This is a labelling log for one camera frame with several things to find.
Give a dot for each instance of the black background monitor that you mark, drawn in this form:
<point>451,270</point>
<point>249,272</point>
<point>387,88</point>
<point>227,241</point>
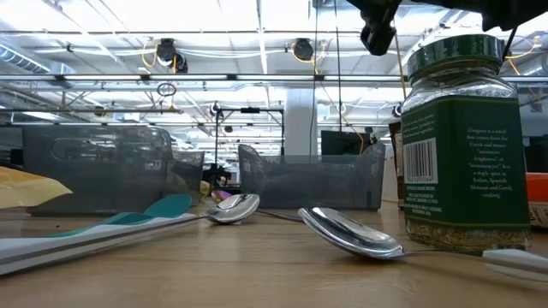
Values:
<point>342,143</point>

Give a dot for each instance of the teal plastic spoon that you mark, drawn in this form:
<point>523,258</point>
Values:
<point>171,205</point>

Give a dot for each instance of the grey ceiling air duct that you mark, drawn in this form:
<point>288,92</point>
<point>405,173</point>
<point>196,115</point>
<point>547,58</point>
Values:
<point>25,62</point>

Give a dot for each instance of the grey translucent plastic bin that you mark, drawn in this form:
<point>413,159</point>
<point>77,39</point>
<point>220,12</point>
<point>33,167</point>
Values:
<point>317,184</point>
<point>85,179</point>

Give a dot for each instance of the yellow pink ramen packet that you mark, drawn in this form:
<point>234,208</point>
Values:
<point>205,188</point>

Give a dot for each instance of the green label oregano jar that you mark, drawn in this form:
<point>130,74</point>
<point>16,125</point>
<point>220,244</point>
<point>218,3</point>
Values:
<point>466,171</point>

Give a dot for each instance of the white square pillar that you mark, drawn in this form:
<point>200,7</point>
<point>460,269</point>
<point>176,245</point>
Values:
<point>299,124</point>

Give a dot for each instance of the iridescent rainbow metal spoon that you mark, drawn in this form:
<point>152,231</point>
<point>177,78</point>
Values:
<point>220,196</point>

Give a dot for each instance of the yellow Maruchan ramen packet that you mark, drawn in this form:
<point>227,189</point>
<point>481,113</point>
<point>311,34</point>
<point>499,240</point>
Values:
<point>25,188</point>

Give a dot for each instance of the black background frame stand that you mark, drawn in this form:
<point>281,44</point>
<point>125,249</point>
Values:
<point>250,110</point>

